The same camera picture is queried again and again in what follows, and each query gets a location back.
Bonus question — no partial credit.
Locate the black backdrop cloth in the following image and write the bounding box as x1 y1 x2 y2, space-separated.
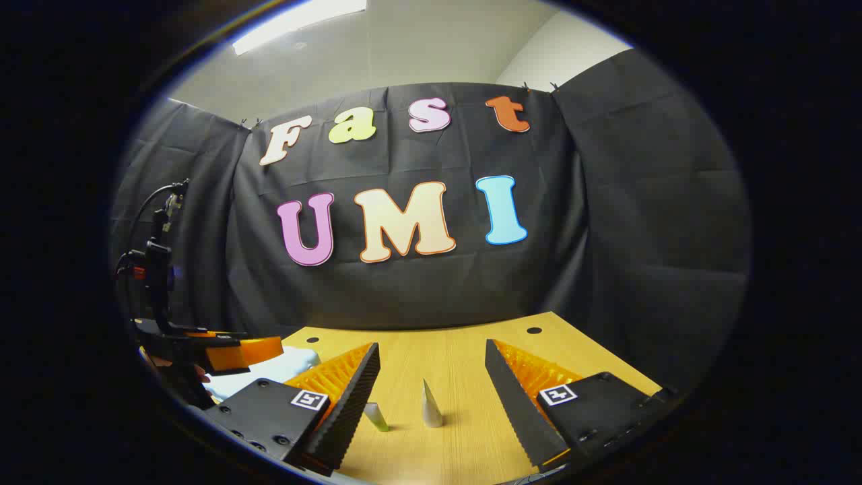
109 48 752 398

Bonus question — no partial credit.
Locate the light blue suitcase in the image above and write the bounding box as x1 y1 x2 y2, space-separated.
202 344 323 405

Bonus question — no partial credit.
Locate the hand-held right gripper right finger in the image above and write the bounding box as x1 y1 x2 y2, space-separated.
485 339 677 472

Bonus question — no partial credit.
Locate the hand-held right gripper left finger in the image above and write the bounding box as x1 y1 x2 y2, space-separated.
202 342 382 478

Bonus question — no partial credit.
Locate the black cable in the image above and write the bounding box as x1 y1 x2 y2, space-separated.
123 181 189 270

